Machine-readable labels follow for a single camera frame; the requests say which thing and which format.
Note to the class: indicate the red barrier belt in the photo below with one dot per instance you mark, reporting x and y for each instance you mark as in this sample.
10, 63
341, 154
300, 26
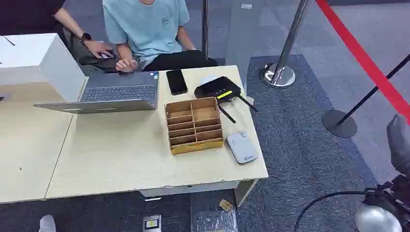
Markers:
362, 57

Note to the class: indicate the black stanchion post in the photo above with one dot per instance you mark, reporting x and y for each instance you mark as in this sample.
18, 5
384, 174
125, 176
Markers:
339, 124

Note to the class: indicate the small cardboard scrap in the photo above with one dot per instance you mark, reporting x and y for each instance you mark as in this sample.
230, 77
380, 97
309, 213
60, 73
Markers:
226, 205

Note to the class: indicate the wooden card box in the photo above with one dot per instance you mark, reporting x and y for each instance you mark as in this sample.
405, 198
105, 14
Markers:
193, 147

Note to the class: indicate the black vertical pole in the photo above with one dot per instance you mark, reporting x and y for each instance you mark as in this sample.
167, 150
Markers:
205, 28

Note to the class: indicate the white shoe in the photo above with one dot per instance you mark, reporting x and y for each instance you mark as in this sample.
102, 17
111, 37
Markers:
47, 224

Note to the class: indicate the person in dark clothes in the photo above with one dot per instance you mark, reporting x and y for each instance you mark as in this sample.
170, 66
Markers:
29, 16

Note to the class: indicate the clear plastic sheet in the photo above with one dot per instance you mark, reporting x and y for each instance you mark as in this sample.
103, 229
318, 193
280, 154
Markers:
217, 222

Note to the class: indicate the floor socket plate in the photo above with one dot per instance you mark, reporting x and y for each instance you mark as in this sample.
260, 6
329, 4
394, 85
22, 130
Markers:
152, 223

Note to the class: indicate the black smartphone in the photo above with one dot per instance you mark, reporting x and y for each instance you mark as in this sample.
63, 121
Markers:
176, 82

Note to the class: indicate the white flat device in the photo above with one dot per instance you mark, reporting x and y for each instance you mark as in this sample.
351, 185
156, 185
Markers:
241, 147

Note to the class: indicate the black router with antennas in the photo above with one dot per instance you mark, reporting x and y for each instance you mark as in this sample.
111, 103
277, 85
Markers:
217, 87

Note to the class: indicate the chrome stanchion post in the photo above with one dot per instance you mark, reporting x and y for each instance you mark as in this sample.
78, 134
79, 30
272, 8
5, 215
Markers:
277, 75

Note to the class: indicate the white floor tag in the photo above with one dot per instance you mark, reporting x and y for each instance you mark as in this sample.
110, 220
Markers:
246, 5

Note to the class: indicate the person in light blue shirt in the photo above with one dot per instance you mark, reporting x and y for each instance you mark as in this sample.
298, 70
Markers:
150, 28

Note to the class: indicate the grey laptop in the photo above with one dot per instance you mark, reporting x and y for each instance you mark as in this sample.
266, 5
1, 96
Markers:
121, 93

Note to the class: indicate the white box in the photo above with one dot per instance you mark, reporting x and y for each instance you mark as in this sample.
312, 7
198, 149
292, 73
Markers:
32, 51

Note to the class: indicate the black wristwatch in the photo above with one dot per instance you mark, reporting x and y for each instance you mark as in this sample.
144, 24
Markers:
85, 37

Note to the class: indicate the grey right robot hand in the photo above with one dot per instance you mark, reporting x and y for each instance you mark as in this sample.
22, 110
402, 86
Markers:
400, 144

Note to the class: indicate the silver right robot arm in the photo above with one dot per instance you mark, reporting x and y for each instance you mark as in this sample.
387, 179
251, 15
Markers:
378, 219

